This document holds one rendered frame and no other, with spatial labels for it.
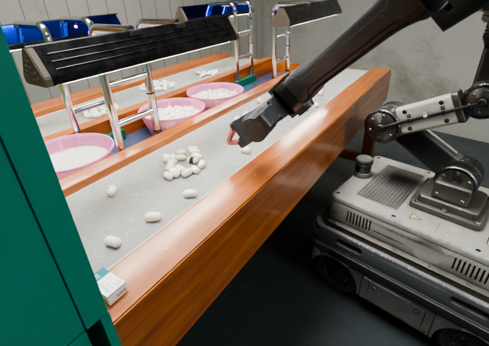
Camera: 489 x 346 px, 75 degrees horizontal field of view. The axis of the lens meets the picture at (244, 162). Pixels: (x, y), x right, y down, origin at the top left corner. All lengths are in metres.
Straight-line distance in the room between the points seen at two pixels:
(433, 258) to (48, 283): 1.10
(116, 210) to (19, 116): 0.52
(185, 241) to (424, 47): 2.82
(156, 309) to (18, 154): 0.38
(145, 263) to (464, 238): 0.97
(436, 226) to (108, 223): 1.00
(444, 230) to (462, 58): 2.09
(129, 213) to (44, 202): 0.46
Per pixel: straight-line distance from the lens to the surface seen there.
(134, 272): 0.61
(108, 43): 0.79
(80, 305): 0.44
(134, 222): 0.76
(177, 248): 0.64
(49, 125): 1.47
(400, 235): 1.24
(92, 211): 0.84
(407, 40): 3.23
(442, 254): 1.23
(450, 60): 3.16
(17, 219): 0.35
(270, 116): 0.66
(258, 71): 2.10
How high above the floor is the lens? 1.19
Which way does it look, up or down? 29 degrees down
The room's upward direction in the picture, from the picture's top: 2 degrees counter-clockwise
